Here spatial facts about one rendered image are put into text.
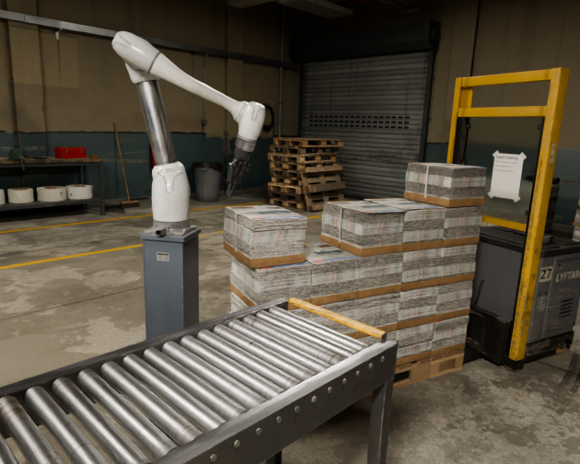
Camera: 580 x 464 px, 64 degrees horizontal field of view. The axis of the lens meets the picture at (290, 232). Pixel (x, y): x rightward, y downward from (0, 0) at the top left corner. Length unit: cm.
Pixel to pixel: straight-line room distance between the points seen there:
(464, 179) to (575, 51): 616
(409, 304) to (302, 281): 75
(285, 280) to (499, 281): 173
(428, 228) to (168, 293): 145
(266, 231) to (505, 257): 183
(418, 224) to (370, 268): 38
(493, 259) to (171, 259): 224
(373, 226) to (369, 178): 779
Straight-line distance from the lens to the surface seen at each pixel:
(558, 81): 306
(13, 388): 142
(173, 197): 203
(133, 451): 111
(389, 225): 250
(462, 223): 287
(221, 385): 132
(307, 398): 127
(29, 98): 833
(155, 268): 211
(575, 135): 867
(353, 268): 242
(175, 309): 214
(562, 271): 350
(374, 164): 1014
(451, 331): 309
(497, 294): 350
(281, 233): 216
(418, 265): 271
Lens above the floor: 146
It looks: 13 degrees down
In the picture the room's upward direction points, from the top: 2 degrees clockwise
